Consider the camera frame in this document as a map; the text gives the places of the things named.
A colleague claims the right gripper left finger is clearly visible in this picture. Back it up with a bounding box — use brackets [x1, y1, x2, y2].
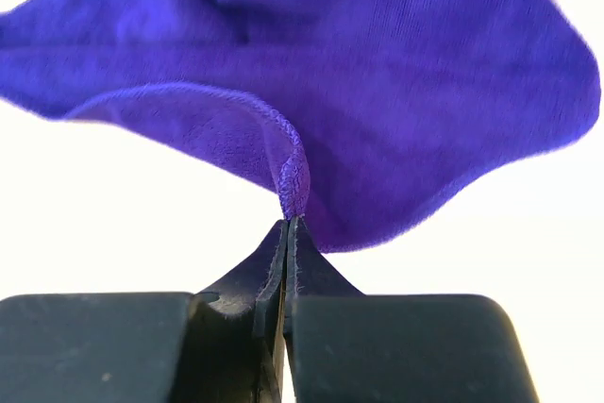
[1, 221, 288, 402]

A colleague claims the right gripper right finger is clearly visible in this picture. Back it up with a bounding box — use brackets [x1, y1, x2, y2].
[284, 217, 537, 403]

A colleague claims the purple towel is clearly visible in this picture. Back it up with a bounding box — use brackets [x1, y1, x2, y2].
[1, 0, 600, 252]

